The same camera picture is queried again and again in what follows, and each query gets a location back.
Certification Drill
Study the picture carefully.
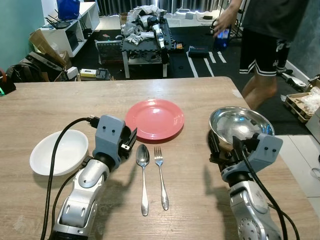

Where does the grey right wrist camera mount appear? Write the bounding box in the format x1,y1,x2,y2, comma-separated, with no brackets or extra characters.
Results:
221,133,284,183

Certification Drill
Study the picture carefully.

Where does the black device with red light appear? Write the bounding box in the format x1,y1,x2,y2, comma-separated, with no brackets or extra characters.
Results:
0,67,17,97

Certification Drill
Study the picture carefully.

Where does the pile of grey robot parts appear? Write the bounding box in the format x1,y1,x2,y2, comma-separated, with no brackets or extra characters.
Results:
122,5,173,43

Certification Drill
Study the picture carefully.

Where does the person's bare hand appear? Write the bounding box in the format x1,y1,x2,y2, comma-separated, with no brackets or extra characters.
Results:
211,9,240,40

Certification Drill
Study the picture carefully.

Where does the shiny steel bowl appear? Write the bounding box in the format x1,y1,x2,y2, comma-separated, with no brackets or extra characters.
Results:
209,106,275,151

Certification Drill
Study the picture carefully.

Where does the yellow flat box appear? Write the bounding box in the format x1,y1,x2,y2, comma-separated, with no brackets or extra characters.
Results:
80,68,98,79

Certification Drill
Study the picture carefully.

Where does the small blue object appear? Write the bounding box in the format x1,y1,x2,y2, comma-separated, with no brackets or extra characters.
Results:
215,28,231,50

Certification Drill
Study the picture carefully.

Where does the blue flat box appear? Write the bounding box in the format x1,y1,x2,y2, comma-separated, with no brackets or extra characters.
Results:
188,46,215,58

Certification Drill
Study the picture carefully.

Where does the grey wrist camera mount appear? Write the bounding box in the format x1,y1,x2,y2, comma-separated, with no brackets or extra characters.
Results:
92,114,126,169
221,133,284,183

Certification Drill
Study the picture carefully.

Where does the white open shelf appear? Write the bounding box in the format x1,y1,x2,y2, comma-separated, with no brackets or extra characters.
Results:
40,2,101,58

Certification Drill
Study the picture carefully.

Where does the small white box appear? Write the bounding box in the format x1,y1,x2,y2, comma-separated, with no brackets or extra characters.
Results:
66,66,80,81

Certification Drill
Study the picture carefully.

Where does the white ceramic bowl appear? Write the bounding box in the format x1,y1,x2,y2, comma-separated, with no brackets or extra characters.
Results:
29,129,90,177

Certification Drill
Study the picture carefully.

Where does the red round plate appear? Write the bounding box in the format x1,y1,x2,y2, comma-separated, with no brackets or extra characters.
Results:
124,99,185,141

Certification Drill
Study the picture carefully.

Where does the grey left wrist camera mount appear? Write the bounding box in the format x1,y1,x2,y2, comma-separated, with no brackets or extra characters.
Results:
92,114,126,169

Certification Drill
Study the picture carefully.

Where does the wire mesh basket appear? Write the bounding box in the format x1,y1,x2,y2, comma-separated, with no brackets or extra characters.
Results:
95,39,123,63

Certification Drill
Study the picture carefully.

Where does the person in dark shorts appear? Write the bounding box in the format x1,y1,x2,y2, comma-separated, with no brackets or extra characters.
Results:
211,0,311,112

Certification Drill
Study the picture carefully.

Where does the black bag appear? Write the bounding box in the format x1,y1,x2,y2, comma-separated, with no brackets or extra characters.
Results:
5,52,66,82

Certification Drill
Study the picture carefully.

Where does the wooden crate with plastic bags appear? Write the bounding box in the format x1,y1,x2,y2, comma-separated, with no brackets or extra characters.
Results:
285,87,320,123

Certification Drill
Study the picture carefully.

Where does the black work table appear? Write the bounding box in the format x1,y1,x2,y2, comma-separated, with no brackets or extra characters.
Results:
121,20,176,79

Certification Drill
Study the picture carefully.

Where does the grey drawer cabinet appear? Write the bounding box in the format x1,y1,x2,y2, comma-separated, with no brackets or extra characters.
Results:
305,107,320,143

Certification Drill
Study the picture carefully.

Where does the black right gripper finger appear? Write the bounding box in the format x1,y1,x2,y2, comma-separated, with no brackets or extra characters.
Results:
208,131,221,163

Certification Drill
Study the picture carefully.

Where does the steel spoon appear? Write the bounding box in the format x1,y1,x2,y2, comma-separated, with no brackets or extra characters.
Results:
136,144,151,217

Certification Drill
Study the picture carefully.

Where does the small open cardboard box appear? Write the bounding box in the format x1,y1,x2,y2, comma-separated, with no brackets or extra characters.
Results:
306,77,320,91

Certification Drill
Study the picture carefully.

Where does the brown cardboard box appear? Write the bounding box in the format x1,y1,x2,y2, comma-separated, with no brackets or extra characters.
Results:
29,29,71,68

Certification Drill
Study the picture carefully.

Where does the blue plastic bin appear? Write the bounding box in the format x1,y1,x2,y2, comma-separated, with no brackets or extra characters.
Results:
56,0,81,21

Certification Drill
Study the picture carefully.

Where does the steel fork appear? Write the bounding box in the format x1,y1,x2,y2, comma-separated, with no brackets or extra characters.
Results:
153,146,170,211

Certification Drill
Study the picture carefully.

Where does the small black box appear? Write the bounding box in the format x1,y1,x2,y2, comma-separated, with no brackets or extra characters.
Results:
96,68,112,81

